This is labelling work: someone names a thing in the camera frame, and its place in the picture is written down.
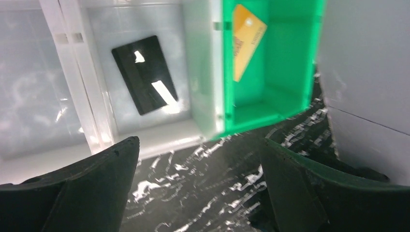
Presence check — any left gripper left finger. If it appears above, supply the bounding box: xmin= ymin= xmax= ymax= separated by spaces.
xmin=0 ymin=136 xmax=140 ymax=232

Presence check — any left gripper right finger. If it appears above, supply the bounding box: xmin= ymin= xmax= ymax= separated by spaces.
xmin=261 ymin=139 xmax=410 ymax=232

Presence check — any black credit card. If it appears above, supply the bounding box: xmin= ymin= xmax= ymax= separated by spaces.
xmin=111 ymin=35 xmax=178 ymax=116

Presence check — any orange credit card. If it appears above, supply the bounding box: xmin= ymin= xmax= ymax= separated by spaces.
xmin=233 ymin=4 xmax=267 ymax=82

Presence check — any white bin front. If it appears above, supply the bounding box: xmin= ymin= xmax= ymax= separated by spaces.
xmin=0 ymin=0 xmax=114 ymax=184

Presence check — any green plastic bin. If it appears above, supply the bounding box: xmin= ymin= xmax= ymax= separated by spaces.
xmin=216 ymin=0 xmax=326 ymax=138

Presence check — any white bin near green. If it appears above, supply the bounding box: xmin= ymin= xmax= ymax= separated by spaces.
xmin=58 ymin=0 xmax=225 ymax=159

